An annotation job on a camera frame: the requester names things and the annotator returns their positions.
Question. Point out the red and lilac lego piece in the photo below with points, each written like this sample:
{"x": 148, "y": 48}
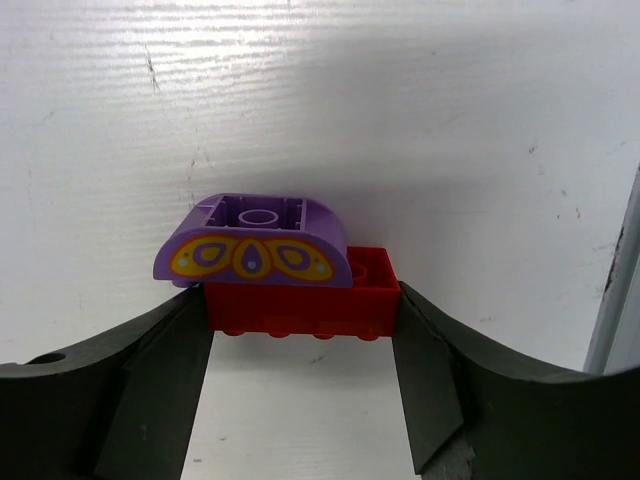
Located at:
{"x": 366, "y": 310}

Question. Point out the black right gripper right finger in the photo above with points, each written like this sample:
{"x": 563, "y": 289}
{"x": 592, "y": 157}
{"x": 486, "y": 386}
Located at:
{"x": 476, "y": 409}

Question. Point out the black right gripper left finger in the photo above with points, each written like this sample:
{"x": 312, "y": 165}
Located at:
{"x": 119, "y": 405}

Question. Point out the aluminium table edge rail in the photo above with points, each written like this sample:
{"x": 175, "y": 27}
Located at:
{"x": 614, "y": 345}

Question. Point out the lilac curved printed lego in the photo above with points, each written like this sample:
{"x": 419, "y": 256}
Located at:
{"x": 256, "y": 239}

